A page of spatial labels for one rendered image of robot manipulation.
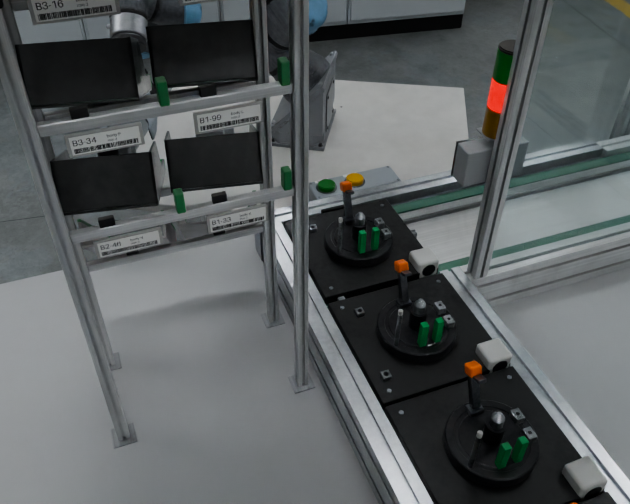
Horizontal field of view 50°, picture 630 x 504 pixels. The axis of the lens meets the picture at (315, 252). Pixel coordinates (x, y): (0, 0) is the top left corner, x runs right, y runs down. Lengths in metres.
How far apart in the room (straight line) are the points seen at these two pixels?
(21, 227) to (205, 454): 2.14
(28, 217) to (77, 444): 2.08
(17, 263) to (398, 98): 1.70
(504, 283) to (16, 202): 2.44
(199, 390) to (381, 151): 0.89
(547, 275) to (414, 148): 0.60
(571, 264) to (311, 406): 0.63
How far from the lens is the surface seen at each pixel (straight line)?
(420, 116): 2.04
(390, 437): 1.10
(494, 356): 1.19
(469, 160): 1.19
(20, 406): 1.35
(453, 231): 1.53
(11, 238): 3.15
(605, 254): 1.55
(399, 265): 1.19
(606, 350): 1.45
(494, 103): 1.16
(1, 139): 3.85
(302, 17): 0.84
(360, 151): 1.86
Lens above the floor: 1.87
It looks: 41 degrees down
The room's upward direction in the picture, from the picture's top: 1 degrees clockwise
